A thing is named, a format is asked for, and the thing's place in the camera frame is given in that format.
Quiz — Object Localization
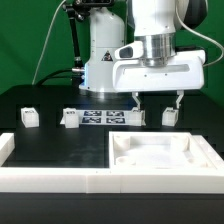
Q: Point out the grey cable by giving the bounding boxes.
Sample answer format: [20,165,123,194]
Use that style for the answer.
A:
[31,0,68,86]

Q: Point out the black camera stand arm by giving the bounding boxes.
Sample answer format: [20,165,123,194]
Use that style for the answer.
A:
[62,0,101,69]

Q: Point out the marker tag sheet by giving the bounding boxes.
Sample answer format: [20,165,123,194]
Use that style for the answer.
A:
[60,109,134,125]

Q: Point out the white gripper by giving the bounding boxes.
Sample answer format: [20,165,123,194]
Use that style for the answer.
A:
[112,41,205,110]

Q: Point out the white U-shaped fence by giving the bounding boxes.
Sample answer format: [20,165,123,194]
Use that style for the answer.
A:
[0,133,224,194]

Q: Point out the black cables at base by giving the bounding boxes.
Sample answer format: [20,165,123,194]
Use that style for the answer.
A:
[34,68,84,87]

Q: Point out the white square tabletop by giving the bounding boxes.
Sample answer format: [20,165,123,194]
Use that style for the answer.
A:
[109,132,215,169]

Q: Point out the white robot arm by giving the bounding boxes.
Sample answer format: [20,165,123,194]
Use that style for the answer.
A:
[80,0,206,97]

